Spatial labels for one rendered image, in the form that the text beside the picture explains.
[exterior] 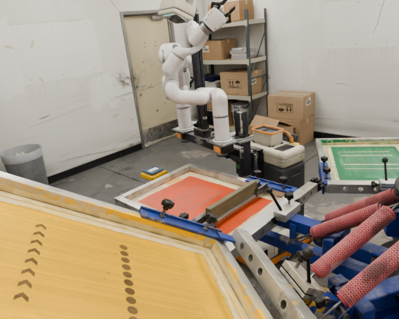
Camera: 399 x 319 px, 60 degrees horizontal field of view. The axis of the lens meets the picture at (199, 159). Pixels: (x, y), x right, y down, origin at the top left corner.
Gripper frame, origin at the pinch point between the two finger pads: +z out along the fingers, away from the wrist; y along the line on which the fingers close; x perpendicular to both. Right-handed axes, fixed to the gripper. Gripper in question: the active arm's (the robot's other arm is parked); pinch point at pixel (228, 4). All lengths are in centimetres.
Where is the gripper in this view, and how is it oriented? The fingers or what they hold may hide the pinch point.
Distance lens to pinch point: 195.6
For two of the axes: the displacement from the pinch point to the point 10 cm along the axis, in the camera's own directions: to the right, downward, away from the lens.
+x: -1.4, 6.6, -7.4
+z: 6.7, -4.9, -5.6
